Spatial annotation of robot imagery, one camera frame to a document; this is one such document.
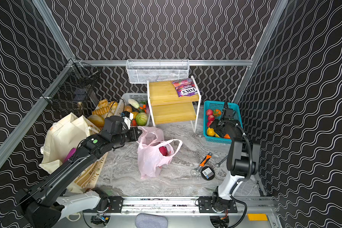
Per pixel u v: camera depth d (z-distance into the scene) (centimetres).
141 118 100
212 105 112
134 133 64
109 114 109
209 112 110
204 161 90
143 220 68
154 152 66
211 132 98
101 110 113
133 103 113
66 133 77
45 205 39
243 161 50
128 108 107
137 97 117
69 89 92
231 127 62
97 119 106
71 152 78
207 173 84
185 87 80
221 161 90
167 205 76
